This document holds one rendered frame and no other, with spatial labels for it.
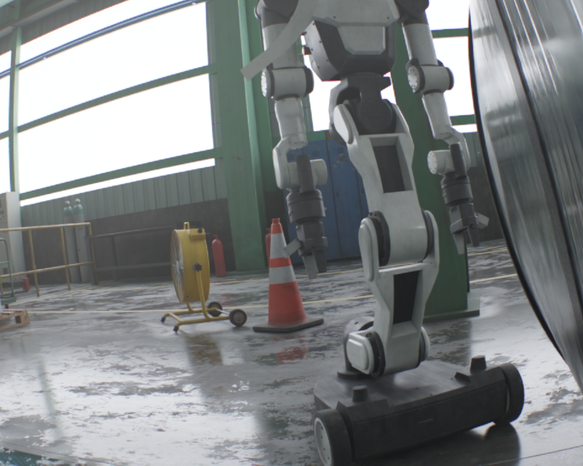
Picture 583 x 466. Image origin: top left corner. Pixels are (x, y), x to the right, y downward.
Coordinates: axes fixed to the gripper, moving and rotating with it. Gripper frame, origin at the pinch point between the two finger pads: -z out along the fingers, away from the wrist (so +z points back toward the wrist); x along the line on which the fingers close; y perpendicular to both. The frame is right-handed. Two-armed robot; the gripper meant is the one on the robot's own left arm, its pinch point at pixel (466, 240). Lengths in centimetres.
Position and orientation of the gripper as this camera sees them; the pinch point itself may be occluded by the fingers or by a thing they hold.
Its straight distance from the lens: 189.1
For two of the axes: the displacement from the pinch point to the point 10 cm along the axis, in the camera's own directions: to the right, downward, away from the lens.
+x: 2.0, -2.2, -9.5
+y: 9.7, -1.2, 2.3
